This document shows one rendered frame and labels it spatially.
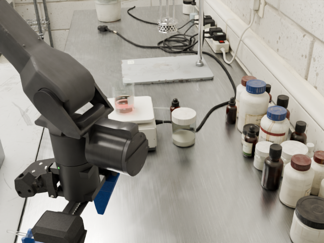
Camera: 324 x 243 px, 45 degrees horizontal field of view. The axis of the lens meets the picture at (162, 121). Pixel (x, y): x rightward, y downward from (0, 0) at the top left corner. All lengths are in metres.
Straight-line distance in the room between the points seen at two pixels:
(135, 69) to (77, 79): 0.87
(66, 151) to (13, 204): 0.35
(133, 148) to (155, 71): 0.86
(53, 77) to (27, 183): 0.17
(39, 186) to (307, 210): 0.43
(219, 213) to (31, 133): 0.54
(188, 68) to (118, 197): 0.66
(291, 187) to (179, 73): 0.66
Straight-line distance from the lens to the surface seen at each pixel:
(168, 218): 0.76
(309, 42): 1.04
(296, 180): 0.77
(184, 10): 2.01
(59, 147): 0.52
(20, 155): 0.99
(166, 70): 1.33
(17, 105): 1.22
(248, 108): 0.97
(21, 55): 0.50
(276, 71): 1.12
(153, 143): 0.92
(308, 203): 0.73
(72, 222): 0.53
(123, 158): 0.47
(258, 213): 0.79
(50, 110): 0.48
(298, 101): 1.01
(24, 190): 0.58
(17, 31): 0.52
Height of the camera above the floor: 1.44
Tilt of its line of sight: 31 degrees down
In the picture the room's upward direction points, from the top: 1 degrees counter-clockwise
